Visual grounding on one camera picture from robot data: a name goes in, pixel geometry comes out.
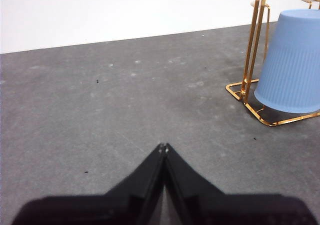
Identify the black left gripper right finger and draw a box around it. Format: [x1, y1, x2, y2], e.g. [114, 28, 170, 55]
[163, 142, 320, 225]

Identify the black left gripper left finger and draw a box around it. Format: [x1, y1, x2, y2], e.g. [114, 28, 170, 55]
[11, 142, 167, 225]

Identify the blue ribbed plastic cup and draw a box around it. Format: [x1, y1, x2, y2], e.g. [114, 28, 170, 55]
[253, 8, 320, 115]

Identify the gold wire cup rack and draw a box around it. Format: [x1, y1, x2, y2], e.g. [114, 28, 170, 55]
[225, 0, 320, 127]

